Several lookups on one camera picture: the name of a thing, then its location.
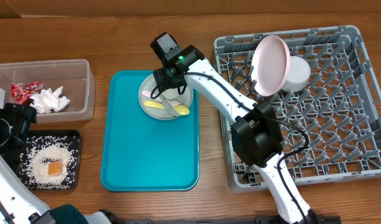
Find white napkin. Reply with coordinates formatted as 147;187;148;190
30;86;70;114

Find grey plastic knife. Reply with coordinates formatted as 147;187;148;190
159;95;180;117

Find orange food cube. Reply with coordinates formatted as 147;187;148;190
48;161;63;176

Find grey bowl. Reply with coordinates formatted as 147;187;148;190
282;56;311;92

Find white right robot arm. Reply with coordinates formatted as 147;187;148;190
150;32;318;223

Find yellow plastic spoon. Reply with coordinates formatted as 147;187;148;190
144;100;190;115

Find black food waste tray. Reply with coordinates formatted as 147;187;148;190
17;129;83;191

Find grey plate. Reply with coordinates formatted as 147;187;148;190
138;73;193;120

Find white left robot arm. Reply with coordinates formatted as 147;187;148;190
0;103;111;224

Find pink plate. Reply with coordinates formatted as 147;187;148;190
251;35;290;96

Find white paper cup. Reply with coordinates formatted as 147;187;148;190
162;88;179;100

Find grey dishwasher rack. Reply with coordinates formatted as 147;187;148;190
213;25;381;185

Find large red snack wrapper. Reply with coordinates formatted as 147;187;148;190
11;81;44;105

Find clear plastic bin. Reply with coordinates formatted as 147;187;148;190
0;59;95;123

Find teal plastic tray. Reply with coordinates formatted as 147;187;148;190
101;70;200;192

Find pile of white rice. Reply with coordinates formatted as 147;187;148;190
19;135;79;190

